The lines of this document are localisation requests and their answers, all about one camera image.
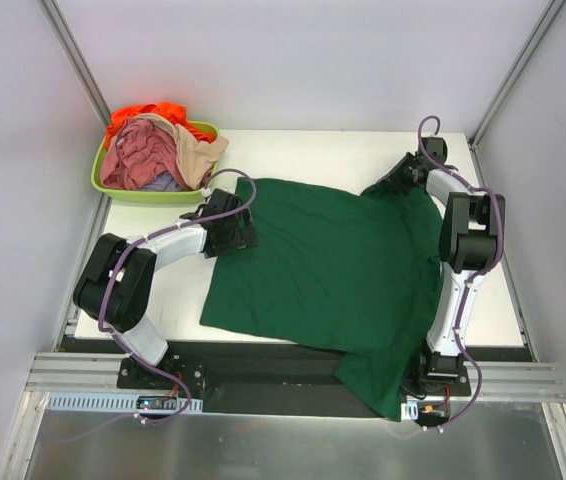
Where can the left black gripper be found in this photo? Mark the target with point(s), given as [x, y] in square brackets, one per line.
[242, 230]

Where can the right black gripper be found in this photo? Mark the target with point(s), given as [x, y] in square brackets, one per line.
[395, 176]

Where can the dark green t shirt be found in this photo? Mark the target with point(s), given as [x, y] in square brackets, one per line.
[359, 274]

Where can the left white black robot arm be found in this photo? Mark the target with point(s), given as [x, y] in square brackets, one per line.
[115, 284]

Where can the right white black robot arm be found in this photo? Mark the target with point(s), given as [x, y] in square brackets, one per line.
[470, 246]

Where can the lime green plastic basket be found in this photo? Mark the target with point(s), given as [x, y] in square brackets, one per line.
[138, 196]

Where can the lavender t shirt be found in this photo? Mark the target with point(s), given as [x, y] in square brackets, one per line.
[164, 182]

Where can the beige t shirt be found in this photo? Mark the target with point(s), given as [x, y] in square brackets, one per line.
[194, 158]

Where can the pink t shirt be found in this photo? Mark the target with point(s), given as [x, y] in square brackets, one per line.
[137, 154]

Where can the orange t shirt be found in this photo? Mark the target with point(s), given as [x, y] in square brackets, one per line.
[175, 114]

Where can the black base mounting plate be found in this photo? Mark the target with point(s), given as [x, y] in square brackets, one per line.
[265, 379]

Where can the right aluminium frame post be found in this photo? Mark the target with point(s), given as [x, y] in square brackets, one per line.
[530, 48]

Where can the aluminium frame post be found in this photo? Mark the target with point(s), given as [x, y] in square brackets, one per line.
[530, 48]
[61, 28]

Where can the aluminium front rail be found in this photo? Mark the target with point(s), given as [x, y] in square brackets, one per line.
[517, 382]

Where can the right white slotted cable duct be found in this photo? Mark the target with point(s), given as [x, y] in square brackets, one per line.
[409, 410]

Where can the white slotted cable duct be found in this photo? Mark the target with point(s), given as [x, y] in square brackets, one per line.
[122, 403]
[409, 410]

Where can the left white slotted cable duct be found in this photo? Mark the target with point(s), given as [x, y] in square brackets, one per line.
[122, 403]

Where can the left aluminium frame post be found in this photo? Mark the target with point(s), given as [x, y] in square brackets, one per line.
[61, 28]

